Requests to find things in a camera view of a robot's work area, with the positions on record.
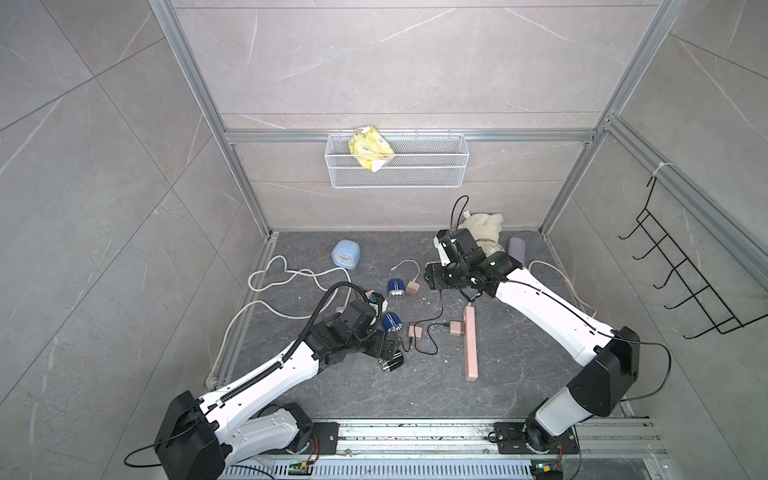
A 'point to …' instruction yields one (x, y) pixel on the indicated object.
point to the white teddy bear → (484, 229)
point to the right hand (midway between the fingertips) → (435, 274)
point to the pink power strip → (471, 343)
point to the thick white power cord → (279, 314)
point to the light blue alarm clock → (346, 254)
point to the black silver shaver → (395, 362)
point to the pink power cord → (554, 267)
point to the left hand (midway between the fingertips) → (389, 334)
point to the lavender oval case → (517, 249)
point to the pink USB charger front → (412, 288)
